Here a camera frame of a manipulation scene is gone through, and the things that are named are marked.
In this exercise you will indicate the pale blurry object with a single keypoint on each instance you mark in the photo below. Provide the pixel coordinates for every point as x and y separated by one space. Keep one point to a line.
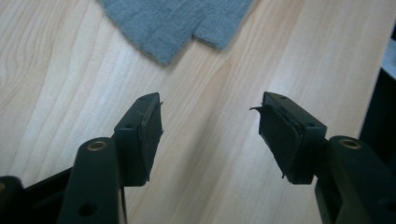
389 59

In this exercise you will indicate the grey and pink knit sock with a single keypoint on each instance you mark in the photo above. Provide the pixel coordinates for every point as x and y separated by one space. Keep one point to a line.
168 25

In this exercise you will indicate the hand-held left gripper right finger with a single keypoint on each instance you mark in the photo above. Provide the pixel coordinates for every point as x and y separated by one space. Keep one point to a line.
289 137

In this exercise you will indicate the dark blurry object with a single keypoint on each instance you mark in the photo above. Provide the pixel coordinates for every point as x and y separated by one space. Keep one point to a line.
379 118

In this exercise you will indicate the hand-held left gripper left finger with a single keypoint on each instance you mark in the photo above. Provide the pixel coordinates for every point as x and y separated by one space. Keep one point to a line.
137 140

